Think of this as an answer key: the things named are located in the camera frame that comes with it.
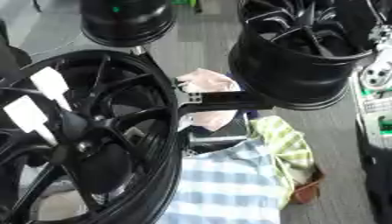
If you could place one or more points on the black spoked wheel rim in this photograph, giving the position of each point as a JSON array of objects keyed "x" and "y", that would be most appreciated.
[{"x": 286, "y": 73}]

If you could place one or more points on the black metal stand bracket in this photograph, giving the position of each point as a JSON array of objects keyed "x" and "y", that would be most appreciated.
[{"x": 224, "y": 100}]

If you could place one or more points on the brown box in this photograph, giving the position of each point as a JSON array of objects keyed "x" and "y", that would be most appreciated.
[{"x": 308, "y": 191}]

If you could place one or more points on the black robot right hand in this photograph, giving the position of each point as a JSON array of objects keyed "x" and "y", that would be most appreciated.
[{"x": 382, "y": 13}]

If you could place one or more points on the large black spoked wheel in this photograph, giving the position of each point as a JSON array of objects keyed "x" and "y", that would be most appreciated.
[{"x": 127, "y": 116}]

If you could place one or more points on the green and white checked cloth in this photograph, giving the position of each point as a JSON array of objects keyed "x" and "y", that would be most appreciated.
[{"x": 286, "y": 143}]

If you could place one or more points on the pink crumpled cloth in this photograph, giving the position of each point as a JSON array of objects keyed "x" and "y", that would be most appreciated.
[{"x": 209, "y": 81}]

